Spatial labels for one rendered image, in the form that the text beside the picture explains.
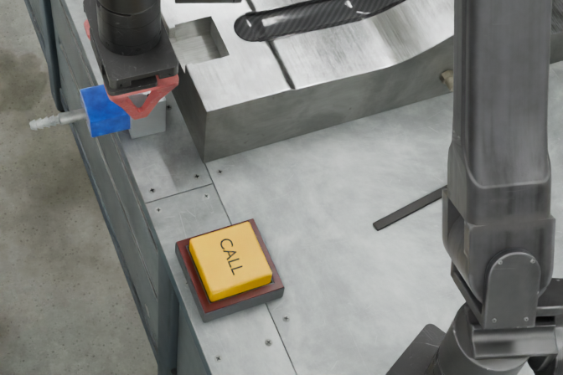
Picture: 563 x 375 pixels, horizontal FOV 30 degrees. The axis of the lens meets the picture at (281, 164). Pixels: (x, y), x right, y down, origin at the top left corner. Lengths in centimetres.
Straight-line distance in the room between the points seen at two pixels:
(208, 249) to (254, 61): 19
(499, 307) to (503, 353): 4
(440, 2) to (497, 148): 43
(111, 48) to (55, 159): 107
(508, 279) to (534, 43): 15
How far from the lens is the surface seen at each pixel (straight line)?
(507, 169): 68
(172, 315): 144
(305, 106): 105
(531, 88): 67
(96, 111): 105
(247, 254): 97
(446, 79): 111
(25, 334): 186
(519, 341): 74
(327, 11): 110
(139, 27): 94
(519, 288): 71
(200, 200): 104
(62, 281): 190
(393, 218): 105
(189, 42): 107
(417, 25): 108
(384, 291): 101
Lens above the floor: 169
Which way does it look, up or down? 56 degrees down
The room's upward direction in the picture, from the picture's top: 10 degrees clockwise
